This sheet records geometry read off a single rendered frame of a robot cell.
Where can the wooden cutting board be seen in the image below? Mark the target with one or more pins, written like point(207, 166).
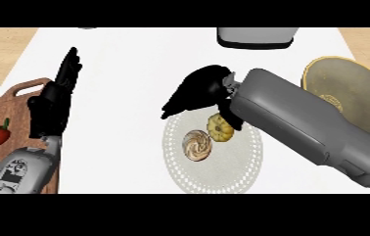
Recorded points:
point(20, 116)

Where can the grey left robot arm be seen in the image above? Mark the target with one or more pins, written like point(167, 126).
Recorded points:
point(24, 168)

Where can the brown swirl cupcake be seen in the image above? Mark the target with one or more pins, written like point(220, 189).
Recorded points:
point(197, 146)

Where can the white round placemat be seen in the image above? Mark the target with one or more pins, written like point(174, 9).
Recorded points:
point(226, 168)

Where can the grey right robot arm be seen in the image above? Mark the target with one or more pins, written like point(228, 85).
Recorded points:
point(304, 125)

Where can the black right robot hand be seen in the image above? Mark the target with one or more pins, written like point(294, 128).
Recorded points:
point(200, 89)

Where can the yellow bowl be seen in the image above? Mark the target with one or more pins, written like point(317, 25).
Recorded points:
point(343, 86)

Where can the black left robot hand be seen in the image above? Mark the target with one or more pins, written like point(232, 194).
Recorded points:
point(54, 103)

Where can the yellow squash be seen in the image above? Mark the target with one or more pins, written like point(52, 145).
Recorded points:
point(220, 129)

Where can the red pepper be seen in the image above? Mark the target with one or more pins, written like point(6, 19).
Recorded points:
point(3, 132)

